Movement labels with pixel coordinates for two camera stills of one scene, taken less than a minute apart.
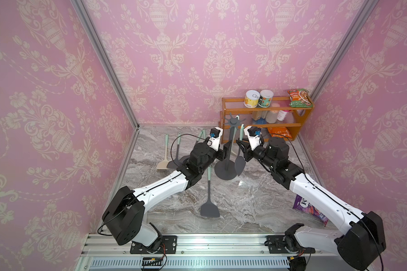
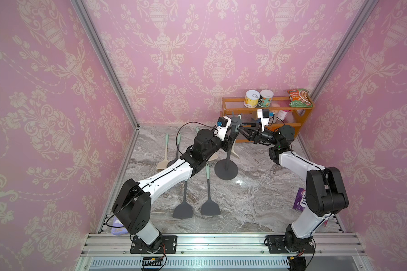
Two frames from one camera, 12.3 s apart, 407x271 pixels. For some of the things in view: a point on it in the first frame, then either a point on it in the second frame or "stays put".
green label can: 265,98 stays put
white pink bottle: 282,114 stays put
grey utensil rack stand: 226,170 stays put
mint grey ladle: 240,162 -> 183,210
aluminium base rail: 103,252 stays put
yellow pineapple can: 251,99 stays put
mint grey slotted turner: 176,163 stays put
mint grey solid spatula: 209,209 stays put
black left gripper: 223,154 -> 228,144
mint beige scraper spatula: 164,164 -> 233,151
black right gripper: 247,152 -> 256,135
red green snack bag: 299,98 stays put
